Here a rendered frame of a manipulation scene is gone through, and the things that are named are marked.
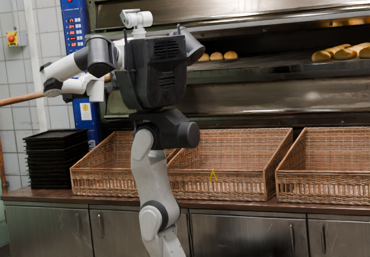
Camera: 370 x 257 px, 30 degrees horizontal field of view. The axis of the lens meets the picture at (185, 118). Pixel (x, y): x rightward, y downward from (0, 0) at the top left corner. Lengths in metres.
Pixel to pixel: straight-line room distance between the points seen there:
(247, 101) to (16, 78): 1.61
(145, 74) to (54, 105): 1.70
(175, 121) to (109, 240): 1.03
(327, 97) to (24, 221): 1.82
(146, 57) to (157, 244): 0.83
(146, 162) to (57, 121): 1.55
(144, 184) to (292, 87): 1.06
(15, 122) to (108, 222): 1.26
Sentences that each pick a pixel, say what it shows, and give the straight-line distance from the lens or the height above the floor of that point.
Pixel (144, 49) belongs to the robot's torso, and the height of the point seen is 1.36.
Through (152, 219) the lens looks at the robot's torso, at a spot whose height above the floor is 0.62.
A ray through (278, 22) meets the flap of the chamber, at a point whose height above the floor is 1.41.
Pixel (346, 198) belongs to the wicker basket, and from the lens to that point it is 3.25.
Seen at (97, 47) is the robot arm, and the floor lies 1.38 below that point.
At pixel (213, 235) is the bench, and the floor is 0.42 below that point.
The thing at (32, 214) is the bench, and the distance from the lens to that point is 4.00.
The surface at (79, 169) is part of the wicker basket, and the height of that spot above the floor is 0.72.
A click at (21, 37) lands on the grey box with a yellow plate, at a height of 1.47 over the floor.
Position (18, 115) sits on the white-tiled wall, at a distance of 4.64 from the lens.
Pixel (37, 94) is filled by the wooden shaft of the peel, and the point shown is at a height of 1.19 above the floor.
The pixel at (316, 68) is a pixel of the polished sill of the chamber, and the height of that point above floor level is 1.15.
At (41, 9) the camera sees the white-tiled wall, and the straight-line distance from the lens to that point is 4.43.
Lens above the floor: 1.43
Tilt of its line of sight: 8 degrees down
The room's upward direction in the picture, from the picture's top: 6 degrees counter-clockwise
